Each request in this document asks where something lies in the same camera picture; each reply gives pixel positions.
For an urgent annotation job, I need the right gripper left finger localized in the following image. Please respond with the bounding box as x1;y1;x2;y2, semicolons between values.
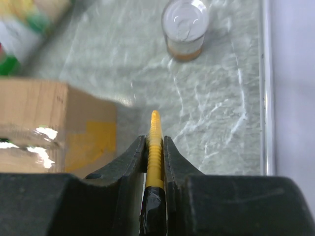
86;136;145;236

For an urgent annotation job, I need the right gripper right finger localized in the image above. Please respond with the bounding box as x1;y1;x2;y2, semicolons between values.
163;136;202;236

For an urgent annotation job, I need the yellow utility knife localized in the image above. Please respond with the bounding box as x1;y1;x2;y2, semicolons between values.
139;110;167;236

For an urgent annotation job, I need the brown cardboard express box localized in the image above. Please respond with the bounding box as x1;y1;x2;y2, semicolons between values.
0;77;117;178

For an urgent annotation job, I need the green Chuba cassava chips bag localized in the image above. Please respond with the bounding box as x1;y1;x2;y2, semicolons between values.
0;0;74;76

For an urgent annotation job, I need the brown tin can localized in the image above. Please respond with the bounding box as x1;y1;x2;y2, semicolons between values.
161;0;210;62

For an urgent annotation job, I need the aluminium frame rail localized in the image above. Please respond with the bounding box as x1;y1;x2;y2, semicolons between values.
258;0;277;176

